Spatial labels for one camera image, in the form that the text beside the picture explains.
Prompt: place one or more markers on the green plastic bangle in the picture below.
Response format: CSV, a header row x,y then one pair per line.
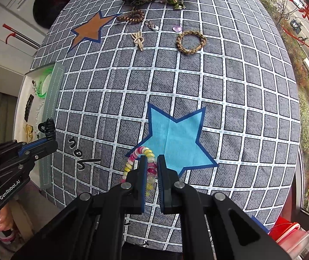
x,y
46,72

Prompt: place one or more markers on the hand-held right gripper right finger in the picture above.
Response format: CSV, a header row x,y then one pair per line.
x,y
161,184

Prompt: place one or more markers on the dark green bow clip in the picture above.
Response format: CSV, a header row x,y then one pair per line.
x,y
176,2

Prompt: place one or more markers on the white tray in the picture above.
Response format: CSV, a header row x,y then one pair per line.
x,y
22,119

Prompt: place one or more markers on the black barrette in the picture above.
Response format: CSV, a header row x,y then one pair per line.
x,y
29,107

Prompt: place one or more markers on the beige bow hair clip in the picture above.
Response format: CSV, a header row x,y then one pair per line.
x,y
138,42

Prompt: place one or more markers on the gold yellow hair clip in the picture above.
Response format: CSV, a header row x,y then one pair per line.
x,y
28,131

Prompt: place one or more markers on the pink plastic container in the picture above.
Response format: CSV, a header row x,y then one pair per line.
x,y
292,238

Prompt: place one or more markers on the black claw clip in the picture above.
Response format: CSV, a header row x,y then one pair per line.
x,y
48,130

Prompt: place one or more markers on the small silver charm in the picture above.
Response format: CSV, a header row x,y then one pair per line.
x,y
153,26

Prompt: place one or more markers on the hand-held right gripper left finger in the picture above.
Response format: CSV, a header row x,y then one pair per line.
x,y
143,178

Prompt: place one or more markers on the white cabinet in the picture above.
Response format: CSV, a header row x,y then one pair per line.
x,y
0,73

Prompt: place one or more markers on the pink heart gem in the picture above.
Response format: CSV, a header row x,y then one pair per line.
x,y
177,28

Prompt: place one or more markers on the grey checked star tablecloth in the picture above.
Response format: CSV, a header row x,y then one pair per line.
x,y
224,86

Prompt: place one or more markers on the silver star hair clip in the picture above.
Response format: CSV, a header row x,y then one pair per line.
x,y
35,86

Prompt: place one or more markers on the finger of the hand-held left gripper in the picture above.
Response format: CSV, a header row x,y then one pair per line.
x,y
34,145
45,149

